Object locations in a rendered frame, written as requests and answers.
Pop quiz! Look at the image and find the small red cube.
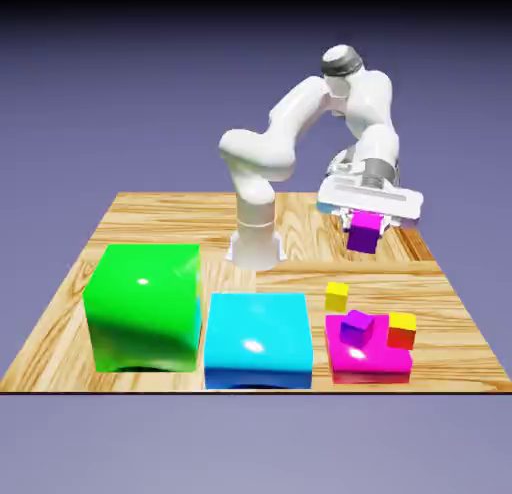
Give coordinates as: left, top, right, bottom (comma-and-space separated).
386, 311, 418, 351

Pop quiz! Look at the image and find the small magenta cube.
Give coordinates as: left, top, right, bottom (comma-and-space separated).
346, 210, 384, 255

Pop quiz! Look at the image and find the large magenta box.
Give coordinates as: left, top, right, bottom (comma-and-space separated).
324, 312, 414, 385

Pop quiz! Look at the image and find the small purple cube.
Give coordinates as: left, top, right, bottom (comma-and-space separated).
339, 309, 376, 348

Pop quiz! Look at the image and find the small yellow cube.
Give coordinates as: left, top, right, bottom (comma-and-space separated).
324, 281, 350, 314

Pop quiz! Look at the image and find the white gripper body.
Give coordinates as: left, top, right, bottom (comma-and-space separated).
315, 175, 425, 224

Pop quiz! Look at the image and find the large green box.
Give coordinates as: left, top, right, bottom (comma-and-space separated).
81, 243, 202, 374

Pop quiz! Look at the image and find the large cyan box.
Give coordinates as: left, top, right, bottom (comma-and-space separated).
203, 292, 314, 390

